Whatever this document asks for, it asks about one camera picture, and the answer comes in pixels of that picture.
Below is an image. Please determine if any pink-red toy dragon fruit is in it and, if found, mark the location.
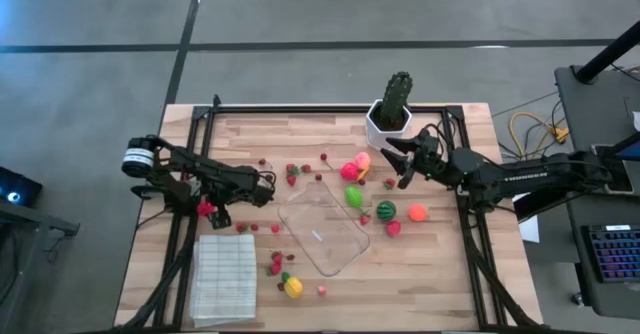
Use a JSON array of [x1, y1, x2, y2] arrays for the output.
[[339, 161, 361, 183]]

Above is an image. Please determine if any yellow toy bell pepper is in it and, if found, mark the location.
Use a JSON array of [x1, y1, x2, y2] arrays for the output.
[[280, 271, 305, 300]]

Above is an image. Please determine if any clear plastic container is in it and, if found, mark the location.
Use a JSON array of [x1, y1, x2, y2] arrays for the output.
[[277, 179, 372, 278]]

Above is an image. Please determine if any dark grey desk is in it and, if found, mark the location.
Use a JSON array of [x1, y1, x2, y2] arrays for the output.
[[553, 65, 640, 195], [565, 191, 640, 321]]

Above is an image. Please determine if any toy watermelon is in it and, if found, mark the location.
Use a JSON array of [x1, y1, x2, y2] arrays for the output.
[[375, 199, 398, 222]]

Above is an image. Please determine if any grey metal cart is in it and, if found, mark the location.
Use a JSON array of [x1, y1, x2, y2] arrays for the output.
[[0, 197, 81, 334]]

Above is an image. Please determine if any black stand pole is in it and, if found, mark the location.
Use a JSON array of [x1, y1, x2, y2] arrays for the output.
[[573, 19, 640, 84]]

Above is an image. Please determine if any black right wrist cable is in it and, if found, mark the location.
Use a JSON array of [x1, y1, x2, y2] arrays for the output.
[[422, 122, 457, 151]]

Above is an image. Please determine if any black aluminium table frame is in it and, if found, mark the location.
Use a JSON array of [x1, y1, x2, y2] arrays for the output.
[[117, 93, 539, 333]]

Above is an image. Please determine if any monitor with blue screen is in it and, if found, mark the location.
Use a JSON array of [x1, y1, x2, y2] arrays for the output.
[[610, 132, 640, 163]]

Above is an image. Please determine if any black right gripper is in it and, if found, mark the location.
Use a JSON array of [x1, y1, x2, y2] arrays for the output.
[[379, 127, 454, 190]]

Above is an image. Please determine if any pink toy peach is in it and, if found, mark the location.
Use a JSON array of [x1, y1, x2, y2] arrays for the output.
[[353, 151, 373, 180]]

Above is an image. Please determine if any black smartphone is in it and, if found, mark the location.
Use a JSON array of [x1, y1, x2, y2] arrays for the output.
[[591, 143, 635, 194]]

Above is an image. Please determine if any toy orange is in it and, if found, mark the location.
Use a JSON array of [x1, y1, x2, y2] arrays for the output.
[[407, 202, 428, 223]]

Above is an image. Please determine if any white paper sheet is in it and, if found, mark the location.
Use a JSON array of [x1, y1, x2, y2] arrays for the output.
[[516, 193, 541, 244]]

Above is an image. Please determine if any white folded cloth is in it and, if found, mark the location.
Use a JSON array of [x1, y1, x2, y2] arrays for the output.
[[188, 233, 258, 328]]

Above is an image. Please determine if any green cactus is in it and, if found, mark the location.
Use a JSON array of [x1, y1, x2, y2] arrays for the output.
[[380, 70, 414, 125]]

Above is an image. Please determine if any white hexagonal plant pot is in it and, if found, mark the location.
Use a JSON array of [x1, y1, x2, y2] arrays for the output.
[[365, 98, 414, 153]]

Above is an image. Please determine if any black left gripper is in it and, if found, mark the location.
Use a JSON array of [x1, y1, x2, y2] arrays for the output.
[[230, 166, 276, 209]]

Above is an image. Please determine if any green toy lime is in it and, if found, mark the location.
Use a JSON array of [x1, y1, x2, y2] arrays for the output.
[[344, 185, 365, 209]]

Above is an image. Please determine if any yellow cable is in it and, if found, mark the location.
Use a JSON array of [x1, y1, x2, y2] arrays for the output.
[[508, 111, 570, 159]]

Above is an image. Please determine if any black computer with blue light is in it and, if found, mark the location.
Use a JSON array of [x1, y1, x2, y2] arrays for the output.
[[0, 166, 44, 209]]

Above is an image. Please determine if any backlit computer keyboard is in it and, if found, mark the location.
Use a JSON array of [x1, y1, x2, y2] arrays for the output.
[[581, 223, 640, 283]]

